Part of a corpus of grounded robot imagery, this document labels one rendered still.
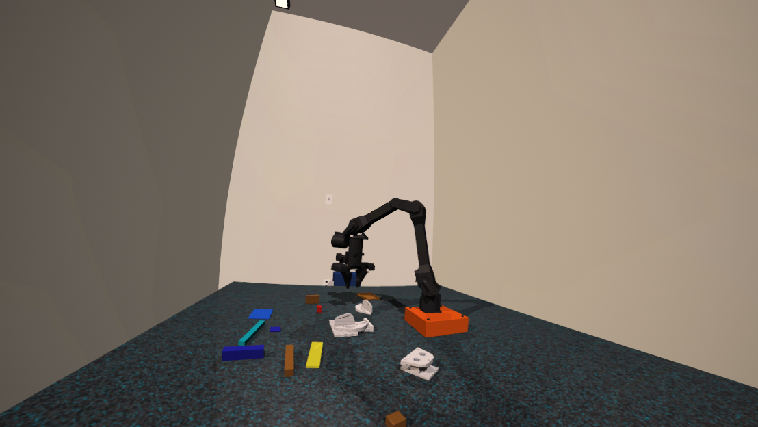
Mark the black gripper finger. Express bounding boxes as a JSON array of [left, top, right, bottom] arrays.
[[341, 272, 352, 289], [356, 270, 369, 287]]

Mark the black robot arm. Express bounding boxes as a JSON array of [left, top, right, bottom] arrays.
[[331, 198, 442, 313]]

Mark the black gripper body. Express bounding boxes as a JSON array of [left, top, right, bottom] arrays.
[[331, 249, 375, 272]]

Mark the teal long thin bar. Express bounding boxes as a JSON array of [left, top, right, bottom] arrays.
[[238, 320, 265, 346]]

